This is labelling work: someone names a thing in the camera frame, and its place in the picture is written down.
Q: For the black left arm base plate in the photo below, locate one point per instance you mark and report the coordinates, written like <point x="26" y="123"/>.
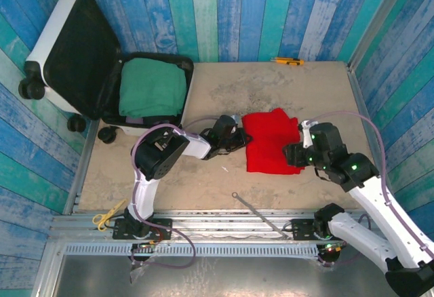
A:
<point x="162" y="226"/>

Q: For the clear plastic scrap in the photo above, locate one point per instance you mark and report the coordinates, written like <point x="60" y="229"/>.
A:
<point x="135" y="273"/>

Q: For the aluminium mounting rail frame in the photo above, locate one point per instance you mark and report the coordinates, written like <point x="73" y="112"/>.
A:
<point x="220" y="222"/>

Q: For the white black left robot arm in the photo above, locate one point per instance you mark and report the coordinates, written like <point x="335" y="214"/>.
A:
<point x="144" y="195"/>

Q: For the yellow scissors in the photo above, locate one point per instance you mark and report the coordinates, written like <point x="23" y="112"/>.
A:
<point x="101" y="220"/>

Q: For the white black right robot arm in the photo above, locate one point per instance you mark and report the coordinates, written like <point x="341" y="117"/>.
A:
<point x="379" y="209"/>

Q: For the white hard-shell suitcase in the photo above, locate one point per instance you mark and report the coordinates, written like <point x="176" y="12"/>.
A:
<point x="44" y="42"/>

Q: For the yellow black utility knife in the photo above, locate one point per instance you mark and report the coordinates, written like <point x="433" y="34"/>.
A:
<point x="288" y="61"/>

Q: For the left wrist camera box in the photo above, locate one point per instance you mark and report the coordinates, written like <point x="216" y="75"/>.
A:
<point x="236" y="120"/>

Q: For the aluminium corner post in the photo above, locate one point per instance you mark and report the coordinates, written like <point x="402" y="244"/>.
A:
<point x="381" y="15"/>

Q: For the red cloth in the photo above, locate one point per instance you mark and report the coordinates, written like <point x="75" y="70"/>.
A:
<point x="268" y="141"/>

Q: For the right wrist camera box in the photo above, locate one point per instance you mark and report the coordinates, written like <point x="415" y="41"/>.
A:
<point x="306" y="134"/>

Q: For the purple folded garment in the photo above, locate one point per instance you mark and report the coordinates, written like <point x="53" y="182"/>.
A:
<point x="135" y="120"/>

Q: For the aluminium table side rail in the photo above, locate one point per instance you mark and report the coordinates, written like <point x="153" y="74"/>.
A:
<point x="78" y="188"/>
<point x="369" y="124"/>

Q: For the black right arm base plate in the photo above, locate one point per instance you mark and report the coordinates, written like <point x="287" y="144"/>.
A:
<point x="301" y="229"/>

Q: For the grey metal sheet panel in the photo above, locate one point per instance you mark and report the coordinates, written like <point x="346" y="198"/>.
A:
<point x="271" y="276"/>

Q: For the green cloth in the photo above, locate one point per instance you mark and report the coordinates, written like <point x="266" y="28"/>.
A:
<point x="152" y="86"/>

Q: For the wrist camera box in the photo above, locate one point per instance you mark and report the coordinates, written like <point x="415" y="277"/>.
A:
<point x="306" y="134"/>
<point x="236" y="120"/>

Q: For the small circuit board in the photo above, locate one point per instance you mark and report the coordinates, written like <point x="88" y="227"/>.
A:
<point x="334" y="247"/>
<point x="146" y="247"/>

